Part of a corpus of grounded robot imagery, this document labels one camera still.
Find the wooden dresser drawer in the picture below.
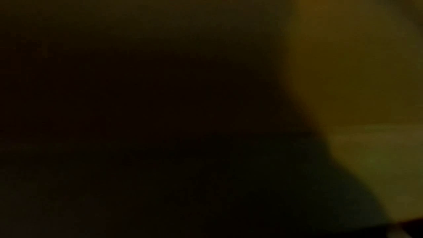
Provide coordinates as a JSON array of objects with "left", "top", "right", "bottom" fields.
[{"left": 281, "top": 0, "right": 423, "bottom": 226}]

